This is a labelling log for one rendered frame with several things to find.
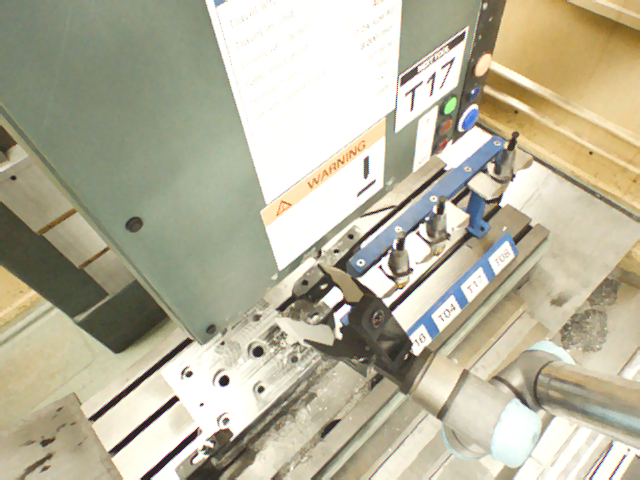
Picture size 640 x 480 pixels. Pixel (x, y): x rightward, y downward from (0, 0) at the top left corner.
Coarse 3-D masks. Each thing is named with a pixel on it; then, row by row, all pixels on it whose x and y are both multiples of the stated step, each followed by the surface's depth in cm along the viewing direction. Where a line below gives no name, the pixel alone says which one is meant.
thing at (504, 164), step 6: (504, 150) 97; (510, 150) 96; (516, 150) 96; (498, 156) 99; (504, 156) 97; (510, 156) 97; (498, 162) 99; (504, 162) 98; (510, 162) 98; (492, 168) 102; (498, 168) 100; (504, 168) 99; (510, 168) 99; (498, 174) 101; (504, 174) 100; (510, 174) 101
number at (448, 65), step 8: (448, 56) 47; (456, 56) 48; (440, 64) 47; (448, 64) 48; (456, 64) 49; (432, 72) 46; (440, 72) 47; (448, 72) 49; (424, 80) 46; (432, 80) 47; (440, 80) 48; (448, 80) 50; (424, 88) 47; (432, 88) 48; (440, 88) 50; (424, 96) 48; (432, 96) 49; (424, 104) 49
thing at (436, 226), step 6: (432, 210) 90; (432, 216) 90; (438, 216) 89; (444, 216) 89; (426, 222) 94; (432, 222) 91; (438, 222) 90; (444, 222) 91; (426, 228) 94; (432, 228) 92; (438, 228) 92; (444, 228) 92; (432, 234) 93; (438, 234) 93; (444, 234) 94
